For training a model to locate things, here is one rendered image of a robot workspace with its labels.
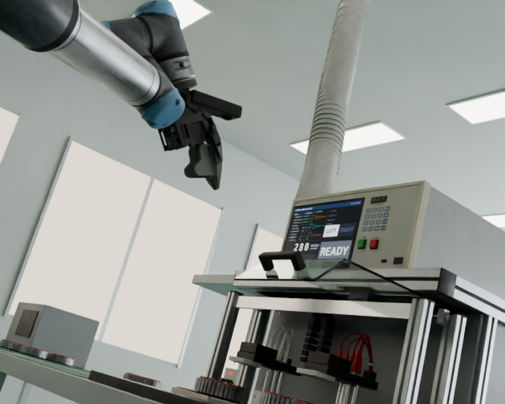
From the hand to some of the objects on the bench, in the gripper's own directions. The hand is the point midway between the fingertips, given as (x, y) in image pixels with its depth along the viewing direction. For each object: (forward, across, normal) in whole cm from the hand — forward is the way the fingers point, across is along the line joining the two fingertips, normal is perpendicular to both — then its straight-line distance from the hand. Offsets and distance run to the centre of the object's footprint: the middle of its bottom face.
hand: (217, 182), depth 129 cm
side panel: (+74, +26, +25) cm, 82 cm away
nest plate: (+47, -19, -5) cm, 51 cm away
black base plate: (+50, -7, -5) cm, 51 cm away
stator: (+46, -19, -4) cm, 50 cm away
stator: (+46, +5, -4) cm, 47 cm away
